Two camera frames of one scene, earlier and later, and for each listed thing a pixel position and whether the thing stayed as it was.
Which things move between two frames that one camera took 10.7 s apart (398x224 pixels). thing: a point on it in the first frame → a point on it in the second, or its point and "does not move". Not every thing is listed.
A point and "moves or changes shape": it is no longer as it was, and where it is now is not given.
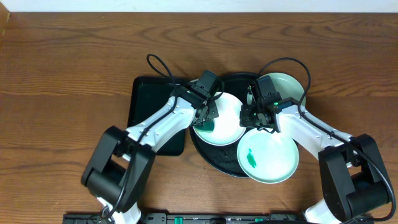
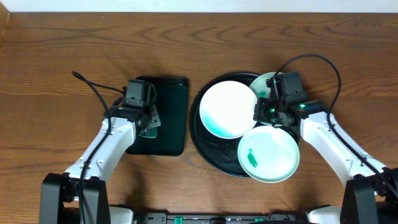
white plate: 227,128 moves or changes shape
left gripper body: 204,115 → 149,121
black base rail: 191,218 does not move
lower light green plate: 268,158 does not move
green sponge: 208,127 moves or changes shape
